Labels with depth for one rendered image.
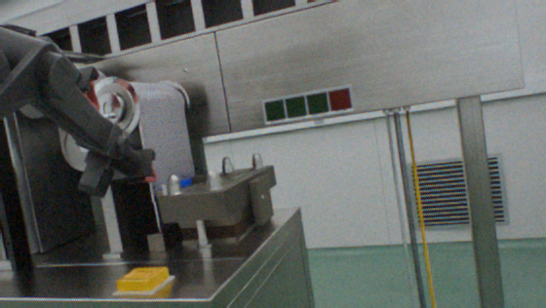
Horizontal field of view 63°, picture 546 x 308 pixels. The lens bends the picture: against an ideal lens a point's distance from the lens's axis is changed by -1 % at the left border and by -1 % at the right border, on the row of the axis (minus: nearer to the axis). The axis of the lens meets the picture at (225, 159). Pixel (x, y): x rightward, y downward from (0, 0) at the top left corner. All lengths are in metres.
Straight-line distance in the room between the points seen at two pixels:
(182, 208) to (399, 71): 0.64
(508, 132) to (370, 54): 2.48
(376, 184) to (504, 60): 2.48
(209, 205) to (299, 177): 2.76
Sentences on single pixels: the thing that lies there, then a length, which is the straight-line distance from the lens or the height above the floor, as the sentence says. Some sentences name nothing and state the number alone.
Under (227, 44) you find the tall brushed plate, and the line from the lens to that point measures 1.33.
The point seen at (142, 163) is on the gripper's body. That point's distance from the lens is 1.01.
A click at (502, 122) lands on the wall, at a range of 3.62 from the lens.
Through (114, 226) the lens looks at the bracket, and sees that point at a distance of 1.10.
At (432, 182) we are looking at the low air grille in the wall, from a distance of 3.61.
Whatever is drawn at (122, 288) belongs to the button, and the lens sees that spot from 0.85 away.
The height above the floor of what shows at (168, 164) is 1.09.
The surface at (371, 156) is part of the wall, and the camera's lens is 3.59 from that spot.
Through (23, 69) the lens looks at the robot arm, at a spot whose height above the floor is 1.25.
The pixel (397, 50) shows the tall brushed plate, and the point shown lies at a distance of 1.24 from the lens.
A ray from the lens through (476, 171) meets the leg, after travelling 1.42.
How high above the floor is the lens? 1.17
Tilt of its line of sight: 4 degrees down
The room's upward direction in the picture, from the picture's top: 9 degrees counter-clockwise
